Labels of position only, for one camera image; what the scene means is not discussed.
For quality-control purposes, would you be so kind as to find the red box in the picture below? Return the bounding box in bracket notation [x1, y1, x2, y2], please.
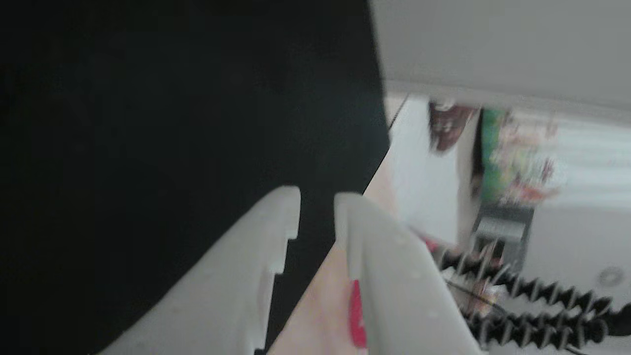
[348, 238, 439, 349]

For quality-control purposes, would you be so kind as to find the grey box with label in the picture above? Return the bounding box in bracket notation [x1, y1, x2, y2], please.
[471, 205, 535, 267]

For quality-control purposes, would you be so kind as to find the black flexible tripod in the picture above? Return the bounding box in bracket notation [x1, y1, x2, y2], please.
[434, 242, 631, 349]

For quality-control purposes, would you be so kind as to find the dark red patterned fabric item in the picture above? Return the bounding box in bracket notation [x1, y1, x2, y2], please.
[428, 99, 477, 154]

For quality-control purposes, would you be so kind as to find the black mat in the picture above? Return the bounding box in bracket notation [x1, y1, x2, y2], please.
[0, 0, 391, 355]

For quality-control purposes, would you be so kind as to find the floral cloth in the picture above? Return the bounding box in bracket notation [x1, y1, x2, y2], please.
[481, 108, 563, 208]

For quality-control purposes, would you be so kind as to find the black cable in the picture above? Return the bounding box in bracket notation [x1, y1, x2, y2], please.
[446, 279, 508, 316]

